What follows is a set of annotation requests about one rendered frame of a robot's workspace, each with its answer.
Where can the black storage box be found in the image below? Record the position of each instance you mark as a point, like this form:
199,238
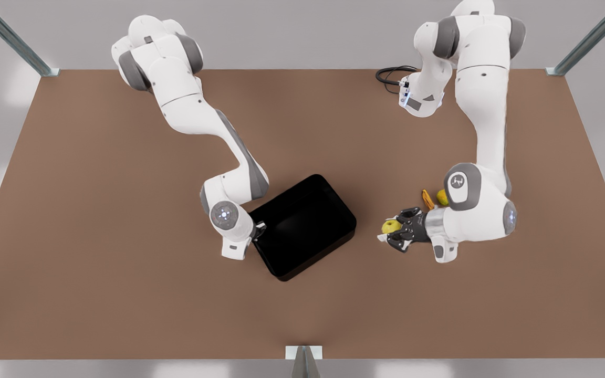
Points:
302,227

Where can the yellow lemon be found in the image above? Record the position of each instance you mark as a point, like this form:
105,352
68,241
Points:
441,197

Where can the yellow-green apple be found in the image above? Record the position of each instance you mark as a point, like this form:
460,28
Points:
390,226

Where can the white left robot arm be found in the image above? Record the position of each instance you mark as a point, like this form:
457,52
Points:
483,105

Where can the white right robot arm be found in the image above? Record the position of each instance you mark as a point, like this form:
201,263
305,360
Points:
187,105

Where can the silver frame post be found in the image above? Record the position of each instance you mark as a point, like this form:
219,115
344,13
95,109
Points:
303,362
11,37
591,37

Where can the orange carrot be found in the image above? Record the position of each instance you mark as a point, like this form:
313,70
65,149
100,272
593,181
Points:
428,199

